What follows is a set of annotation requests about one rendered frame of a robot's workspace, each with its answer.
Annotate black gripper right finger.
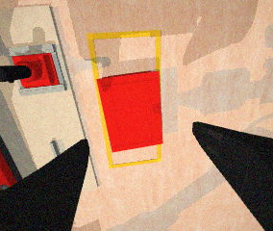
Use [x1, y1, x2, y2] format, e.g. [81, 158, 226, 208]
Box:
[192, 121, 273, 231]

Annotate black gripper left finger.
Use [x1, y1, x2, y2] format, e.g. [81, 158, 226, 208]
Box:
[0, 139, 89, 231]

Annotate yellow rectangular frame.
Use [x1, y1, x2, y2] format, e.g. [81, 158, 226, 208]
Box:
[87, 30, 161, 168]

